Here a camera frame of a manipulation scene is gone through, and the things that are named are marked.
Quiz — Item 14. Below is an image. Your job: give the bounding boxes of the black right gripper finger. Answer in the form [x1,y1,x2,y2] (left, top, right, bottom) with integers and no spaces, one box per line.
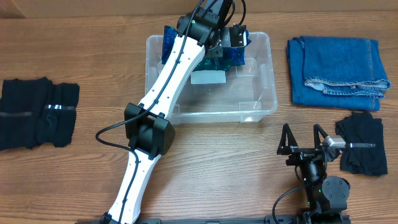
[277,123,298,155]
[313,124,328,149]

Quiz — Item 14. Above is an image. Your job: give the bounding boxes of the black garment with stripe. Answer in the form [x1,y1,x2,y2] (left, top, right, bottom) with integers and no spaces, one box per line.
[36,83,80,147]

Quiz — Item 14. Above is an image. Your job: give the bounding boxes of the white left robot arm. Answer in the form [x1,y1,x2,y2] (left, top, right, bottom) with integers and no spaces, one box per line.
[95,0,251,223]

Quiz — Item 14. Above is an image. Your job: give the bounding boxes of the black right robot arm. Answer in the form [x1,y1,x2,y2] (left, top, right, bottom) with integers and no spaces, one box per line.
[273,124,350,223]

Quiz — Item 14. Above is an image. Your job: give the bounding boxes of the black folded garment right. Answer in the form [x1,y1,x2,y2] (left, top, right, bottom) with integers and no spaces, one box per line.
[335,112,388,177]

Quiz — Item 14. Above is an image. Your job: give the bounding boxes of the black folded garment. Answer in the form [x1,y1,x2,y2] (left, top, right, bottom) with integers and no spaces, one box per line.
[1,77,52,151]
[335,112,388,177]

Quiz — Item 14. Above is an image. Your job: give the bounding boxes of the white label in bin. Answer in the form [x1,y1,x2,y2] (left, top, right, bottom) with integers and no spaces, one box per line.
[190,70,226,85]

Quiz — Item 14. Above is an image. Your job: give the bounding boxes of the clear plastic storage bin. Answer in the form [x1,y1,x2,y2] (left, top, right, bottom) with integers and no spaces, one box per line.
[141,32,277,124]

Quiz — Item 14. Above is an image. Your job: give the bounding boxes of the folded blue denim jeans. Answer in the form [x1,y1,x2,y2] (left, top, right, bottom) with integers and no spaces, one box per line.
[286,36,392,111]

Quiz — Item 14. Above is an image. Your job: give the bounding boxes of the black folded garment left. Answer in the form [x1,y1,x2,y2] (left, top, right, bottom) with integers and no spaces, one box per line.
[1,77,52,151]

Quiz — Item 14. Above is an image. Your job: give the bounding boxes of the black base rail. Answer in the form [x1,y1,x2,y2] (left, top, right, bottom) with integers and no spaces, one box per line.
[76,215,351,224]

